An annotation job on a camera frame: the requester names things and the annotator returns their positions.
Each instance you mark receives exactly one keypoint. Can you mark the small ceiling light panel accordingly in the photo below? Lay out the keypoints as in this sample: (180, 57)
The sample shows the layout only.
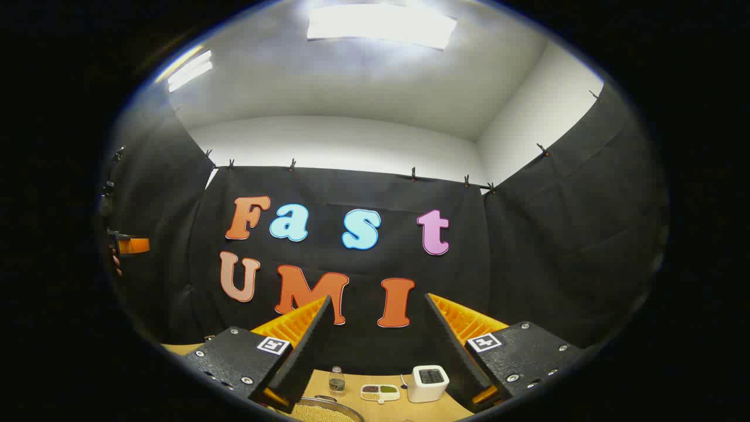
(190, 71)

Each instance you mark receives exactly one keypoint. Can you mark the clear plastic water bottle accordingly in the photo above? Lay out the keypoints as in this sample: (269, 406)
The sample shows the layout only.
(337, 384)

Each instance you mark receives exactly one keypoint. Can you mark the black backdrop cloth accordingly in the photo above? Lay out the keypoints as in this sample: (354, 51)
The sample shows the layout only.
(527, 264)

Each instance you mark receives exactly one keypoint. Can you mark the white toaster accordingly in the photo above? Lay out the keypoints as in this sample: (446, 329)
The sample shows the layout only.
(426, 390)

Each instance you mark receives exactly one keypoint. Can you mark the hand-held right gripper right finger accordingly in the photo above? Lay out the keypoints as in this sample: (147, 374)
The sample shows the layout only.
(448, 346)

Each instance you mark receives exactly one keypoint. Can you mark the white divided dish of beans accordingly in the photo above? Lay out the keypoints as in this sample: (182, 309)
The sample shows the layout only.
(379, 391)

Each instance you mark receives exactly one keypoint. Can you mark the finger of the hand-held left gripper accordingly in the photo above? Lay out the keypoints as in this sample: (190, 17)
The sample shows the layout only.
(133, 245)

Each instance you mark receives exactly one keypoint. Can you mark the large ceiling light panel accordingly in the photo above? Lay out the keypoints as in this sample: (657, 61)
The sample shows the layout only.
(381, 24)

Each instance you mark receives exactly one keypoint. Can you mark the row of black clips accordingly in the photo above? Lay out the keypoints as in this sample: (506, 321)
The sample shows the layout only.
(292, 164)

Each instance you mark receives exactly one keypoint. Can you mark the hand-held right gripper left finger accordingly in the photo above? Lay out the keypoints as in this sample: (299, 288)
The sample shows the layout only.
(307, 346)

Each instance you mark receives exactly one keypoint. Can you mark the pile of yellow soybeans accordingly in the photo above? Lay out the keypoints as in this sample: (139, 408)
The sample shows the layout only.
(319, 414)

